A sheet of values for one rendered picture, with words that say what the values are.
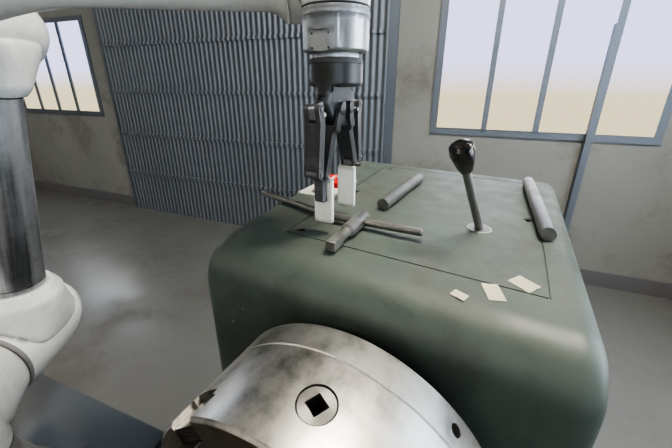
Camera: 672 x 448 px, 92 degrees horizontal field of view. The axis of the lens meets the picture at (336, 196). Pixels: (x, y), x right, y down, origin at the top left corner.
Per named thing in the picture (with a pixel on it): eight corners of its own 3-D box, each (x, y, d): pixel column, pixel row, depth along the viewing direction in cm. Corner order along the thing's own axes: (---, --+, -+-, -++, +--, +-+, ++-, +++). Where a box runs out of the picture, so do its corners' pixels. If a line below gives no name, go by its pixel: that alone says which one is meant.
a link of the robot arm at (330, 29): (286, 6, 41) (289, 58, 43) (352, -2, 37) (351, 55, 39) (323, 18, 48) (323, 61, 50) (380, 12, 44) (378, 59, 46)
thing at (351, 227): (337, 256, 43) (370, 223, 52) (337, 241, 42) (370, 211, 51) (323, 252, 44) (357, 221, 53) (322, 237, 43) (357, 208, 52)
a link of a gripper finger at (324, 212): (334, 177, 46) (331, 179, 46) (334, 222, 49) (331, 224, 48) (316, 175, 48) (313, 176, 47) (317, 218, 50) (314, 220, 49)
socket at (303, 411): (322, 401, 28) (323, 378, 27) (344, 435, 26) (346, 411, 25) (288, 422, 26) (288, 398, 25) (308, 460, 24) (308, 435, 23)
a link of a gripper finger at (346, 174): (337, 165, 53) (339, 164, 54) (337, 204, 56) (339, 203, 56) (354, 167, 52) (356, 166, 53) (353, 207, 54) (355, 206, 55)
